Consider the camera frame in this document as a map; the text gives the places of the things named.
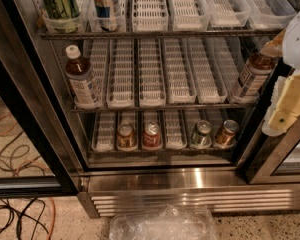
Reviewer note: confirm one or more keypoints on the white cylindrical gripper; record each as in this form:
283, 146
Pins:
298, 39

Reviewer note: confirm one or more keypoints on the red coke can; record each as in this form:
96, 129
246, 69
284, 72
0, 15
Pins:
151, 135

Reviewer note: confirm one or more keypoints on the orange-brown soda can right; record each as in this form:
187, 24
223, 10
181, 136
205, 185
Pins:
226, 134

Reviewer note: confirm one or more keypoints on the right glass fridge door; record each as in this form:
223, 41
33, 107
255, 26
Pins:
262, 158

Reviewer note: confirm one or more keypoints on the glass fridge door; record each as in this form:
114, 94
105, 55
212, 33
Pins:
34, 89
262, 158

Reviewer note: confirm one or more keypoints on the green soda can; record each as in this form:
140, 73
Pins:
201, 135

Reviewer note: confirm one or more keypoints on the brown soda can left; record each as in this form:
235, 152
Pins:
126, 136

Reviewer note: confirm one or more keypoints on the blue tan tall can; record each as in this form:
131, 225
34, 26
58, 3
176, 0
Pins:
108, 13

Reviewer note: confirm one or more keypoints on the green tall can top shelf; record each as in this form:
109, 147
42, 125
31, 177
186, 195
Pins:
62, 14

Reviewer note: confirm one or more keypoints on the left glass fridge door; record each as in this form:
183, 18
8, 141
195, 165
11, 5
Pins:
34, 89

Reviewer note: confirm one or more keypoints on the right tea bottle white cap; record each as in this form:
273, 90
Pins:
253, 75

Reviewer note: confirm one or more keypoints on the tea bottle white cap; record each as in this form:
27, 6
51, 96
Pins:
82, 79
253, 75

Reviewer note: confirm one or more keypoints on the clear plastic bag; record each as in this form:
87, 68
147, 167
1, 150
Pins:
168, 223

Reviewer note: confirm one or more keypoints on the left tea bottle white cap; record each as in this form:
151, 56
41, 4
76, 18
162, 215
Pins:
82, 79

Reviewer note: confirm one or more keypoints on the middle wire shelf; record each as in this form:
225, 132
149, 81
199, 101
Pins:
167, 107

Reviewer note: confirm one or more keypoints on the wire shelf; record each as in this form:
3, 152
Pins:
163, 34
167, 107

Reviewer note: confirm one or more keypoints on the top wire shelf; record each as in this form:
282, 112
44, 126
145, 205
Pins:
163, 34

